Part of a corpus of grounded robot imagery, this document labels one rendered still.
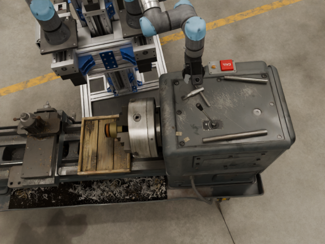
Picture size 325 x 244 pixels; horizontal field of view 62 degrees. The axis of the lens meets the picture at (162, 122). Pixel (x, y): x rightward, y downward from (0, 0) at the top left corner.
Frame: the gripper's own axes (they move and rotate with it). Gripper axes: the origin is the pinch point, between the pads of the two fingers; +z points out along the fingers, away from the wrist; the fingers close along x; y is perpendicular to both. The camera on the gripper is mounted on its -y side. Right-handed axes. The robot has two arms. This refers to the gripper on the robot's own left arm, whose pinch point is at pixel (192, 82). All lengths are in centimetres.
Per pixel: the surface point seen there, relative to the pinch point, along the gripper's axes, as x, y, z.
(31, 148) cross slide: 92, -15, 32
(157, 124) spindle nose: 18.2, -15.2, 11.1
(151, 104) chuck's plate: 20.7, -6.8, 6.3
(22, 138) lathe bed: 106, -4, 43
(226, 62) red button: -17.9, 11.5, 2.4
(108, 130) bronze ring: 44.6, -13.7, 17.7
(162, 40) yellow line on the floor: 16, 141, 129
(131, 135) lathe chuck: 30.6, -21.4, 8.4
